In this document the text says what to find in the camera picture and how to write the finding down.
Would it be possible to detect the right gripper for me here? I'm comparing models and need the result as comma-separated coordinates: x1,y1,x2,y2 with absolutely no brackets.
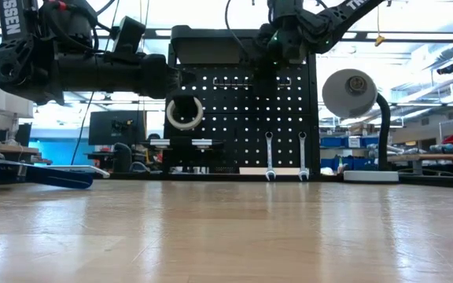
254,0,310,66

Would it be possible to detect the black aluminium table frame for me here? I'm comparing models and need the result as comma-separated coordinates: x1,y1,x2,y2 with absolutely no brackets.
92,171,453,190

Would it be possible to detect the black hanging cable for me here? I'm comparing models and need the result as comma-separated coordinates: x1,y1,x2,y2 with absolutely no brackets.
71,92,96,166

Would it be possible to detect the silver combination wrench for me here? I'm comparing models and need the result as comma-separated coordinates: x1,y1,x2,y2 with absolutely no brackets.
264,131,277,182
297,131,311,182

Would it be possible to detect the wooden workbench with tools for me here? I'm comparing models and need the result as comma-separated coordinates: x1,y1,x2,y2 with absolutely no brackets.
387,153,453,176

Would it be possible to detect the white masking tape roll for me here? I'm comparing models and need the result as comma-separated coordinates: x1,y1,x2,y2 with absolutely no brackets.
165,96,204,131

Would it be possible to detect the wooden workbench with clutter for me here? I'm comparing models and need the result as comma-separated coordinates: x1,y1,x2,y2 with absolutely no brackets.
0,141,41,156

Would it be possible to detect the black peg board cart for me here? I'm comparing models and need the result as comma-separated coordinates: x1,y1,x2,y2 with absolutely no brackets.
163,25,321,180

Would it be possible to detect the black office chair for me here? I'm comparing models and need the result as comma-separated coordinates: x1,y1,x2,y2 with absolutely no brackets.
112,141,133,174

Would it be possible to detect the black computer monitor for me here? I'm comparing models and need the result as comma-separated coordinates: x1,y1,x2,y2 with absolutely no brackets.
88,110,147,146

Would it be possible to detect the white gooseneck desk lamp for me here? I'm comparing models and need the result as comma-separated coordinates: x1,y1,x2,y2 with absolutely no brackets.
321,68,400,183

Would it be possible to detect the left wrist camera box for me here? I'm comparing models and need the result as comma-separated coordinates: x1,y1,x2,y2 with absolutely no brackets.
111,15,147,54

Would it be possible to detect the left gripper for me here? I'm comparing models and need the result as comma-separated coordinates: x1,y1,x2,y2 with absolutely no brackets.
142,53,181,100

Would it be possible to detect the blue storage bin row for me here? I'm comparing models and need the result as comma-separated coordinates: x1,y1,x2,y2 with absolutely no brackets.
319,136,381,149
319,156,378,171

